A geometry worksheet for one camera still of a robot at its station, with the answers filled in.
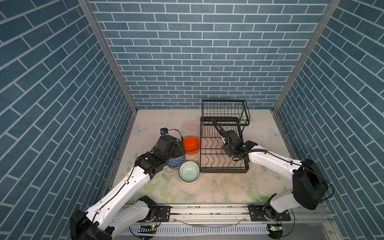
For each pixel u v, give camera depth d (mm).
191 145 997
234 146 667
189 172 830
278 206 607
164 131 666
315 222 746
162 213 735
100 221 382
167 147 543
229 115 1120
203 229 706
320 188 449
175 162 892
